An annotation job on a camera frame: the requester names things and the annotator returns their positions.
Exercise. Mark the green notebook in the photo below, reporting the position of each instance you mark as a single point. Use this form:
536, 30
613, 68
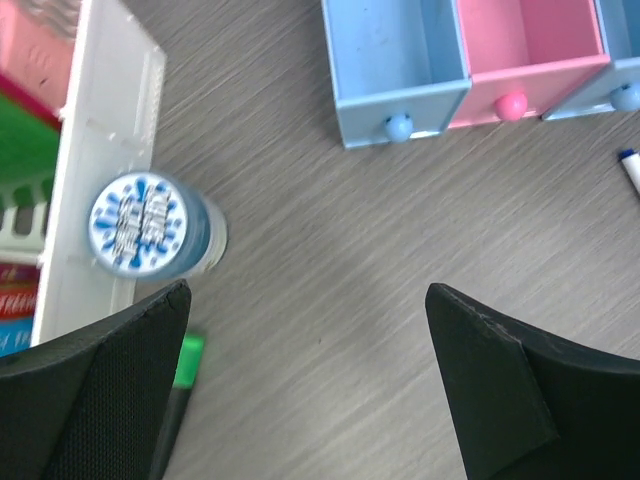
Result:
30, 134

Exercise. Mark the green highlighter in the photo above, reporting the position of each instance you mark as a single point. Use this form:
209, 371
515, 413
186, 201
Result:
184, 381

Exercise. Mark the blue whiteboard marker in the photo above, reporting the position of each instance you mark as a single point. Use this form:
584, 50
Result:
630, 160

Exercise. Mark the pastel four-drawer organizer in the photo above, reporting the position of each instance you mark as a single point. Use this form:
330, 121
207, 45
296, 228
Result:
405, 70

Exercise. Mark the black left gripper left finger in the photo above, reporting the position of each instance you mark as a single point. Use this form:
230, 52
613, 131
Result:
90, 404

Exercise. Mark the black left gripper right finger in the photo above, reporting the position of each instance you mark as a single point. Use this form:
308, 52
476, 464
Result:
528, 404

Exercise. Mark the white desk organizer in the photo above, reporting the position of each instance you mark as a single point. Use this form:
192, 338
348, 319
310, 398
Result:
109, 122

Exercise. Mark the blue round slime jar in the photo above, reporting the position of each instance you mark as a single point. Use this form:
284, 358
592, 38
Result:
151, 227

